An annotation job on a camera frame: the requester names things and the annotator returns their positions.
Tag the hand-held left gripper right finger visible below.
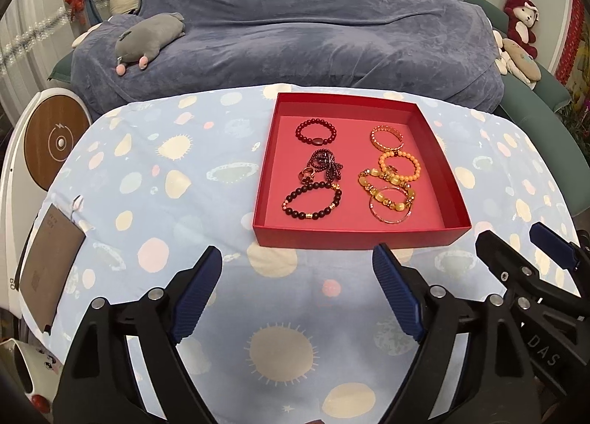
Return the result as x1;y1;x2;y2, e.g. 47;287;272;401
372;243;542;424

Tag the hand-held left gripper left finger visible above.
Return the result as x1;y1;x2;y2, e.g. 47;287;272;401
54;246;224;424

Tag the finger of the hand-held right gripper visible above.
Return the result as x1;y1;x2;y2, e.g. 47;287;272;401
476;229;554;300
529;222;590;277

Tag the thin gold bangle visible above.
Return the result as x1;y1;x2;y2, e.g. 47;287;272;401
368;194;412;224

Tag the yellow amber bead bracelet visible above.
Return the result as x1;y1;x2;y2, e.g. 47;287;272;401
358;169;416;213

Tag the orange bead bracelet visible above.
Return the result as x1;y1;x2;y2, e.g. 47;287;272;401
378;151;422;181

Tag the dark brown bead bracelet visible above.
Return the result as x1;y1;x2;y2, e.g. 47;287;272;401
283;181;343;221

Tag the red cardboard box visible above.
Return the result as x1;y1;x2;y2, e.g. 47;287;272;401
252;92;473;251

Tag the long garnet bead strand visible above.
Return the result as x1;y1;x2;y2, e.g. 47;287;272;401
308;150;346;183

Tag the light blue spotted cloth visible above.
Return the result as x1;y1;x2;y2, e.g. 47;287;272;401
44;82;582;424

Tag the flowering plant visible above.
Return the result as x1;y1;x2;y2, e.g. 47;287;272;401
560;78;590;153

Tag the brown cardboard tag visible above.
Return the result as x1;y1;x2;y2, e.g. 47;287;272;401
16;204;87;335

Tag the white printed container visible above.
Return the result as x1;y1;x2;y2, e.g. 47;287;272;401
0;338;63;413

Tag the beige plush toy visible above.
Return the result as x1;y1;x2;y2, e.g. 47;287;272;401
493;30;542;90

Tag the red patterned banner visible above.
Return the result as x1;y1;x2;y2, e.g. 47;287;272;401
555;0;587;84

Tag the white appliance with wooden disc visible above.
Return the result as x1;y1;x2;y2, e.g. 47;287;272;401
0;88;90;319

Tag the red plush bear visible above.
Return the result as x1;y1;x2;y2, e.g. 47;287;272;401
503;0;540;60

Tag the grey plush mouse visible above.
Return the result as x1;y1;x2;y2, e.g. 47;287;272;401
114;12;186;76

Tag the white curtain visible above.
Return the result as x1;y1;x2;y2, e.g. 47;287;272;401
0;0;93;130

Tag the blue-grey velvet blanket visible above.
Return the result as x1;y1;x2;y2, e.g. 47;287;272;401
70;0;505;123

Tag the orange gold link bracelet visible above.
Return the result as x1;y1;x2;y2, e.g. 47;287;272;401
371;125;406;152

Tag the dark red bead bracelet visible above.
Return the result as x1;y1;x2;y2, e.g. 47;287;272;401
295;117;337;147

